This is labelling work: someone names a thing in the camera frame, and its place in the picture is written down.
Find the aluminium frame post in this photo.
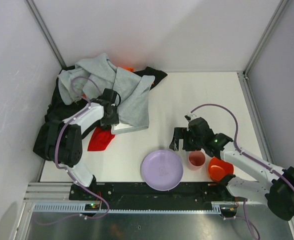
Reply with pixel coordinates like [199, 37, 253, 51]
[243, 0, 291, 76]
[24, 0, 66, 69]

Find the lilac plastic plate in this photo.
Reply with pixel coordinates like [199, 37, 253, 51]
[141, 150, 184, 192]

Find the grey slotted cable duct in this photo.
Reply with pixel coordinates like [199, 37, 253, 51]
[32, 202, 236, 214]

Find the right aluminium frame post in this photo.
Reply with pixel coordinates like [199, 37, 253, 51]
[243, 0, 291, 76]

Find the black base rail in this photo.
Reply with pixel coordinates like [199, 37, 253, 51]
[69, 181, 237, 211]

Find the left aluminium frame post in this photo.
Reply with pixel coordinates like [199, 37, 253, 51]
[24, 0, 66, 69]

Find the black cloth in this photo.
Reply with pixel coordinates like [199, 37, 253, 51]
[33, 66, 168, 162]

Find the pink plastic cup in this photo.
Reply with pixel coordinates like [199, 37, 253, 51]
[187, 150, 206, 171]

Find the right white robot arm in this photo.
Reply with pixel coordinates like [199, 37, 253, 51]
[169, 117, 294, 221]

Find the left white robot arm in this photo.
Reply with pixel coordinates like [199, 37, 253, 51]
[44, 88, 121, 188]

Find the orange fleece cloth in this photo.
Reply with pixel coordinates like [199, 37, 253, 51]
[120, 66, 155, 87]

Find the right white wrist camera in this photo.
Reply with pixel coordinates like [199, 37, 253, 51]
[184, 112, 197, 122]

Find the orange plastic bowl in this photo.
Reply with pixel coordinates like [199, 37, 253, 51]
[207, 157, 234, 182]

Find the grey zip hoodie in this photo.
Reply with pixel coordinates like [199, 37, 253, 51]
[58, 53, 155, 135]

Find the red cloth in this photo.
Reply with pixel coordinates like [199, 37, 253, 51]
[87, 127, 115, 152]

